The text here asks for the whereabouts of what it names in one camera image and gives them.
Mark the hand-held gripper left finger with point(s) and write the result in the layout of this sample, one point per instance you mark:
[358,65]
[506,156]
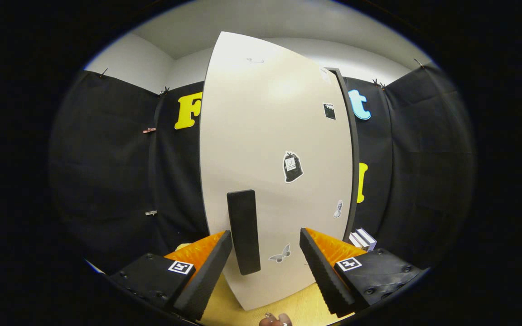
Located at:
[206,276]

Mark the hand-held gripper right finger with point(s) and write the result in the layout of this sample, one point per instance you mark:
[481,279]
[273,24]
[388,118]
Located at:
[324,276]

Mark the grey shoe cabinet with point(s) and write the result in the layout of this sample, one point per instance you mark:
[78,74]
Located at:
[355,158]

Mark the yellow pineapple plush toy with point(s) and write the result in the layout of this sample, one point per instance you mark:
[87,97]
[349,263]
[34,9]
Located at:
[181,246]

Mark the black backdrop cloth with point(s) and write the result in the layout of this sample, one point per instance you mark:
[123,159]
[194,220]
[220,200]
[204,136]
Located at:
[107,172]

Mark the black binder clip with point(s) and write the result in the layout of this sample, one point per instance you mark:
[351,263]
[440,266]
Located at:
[418,63]
[102,72]
[165,91]
[378,83]

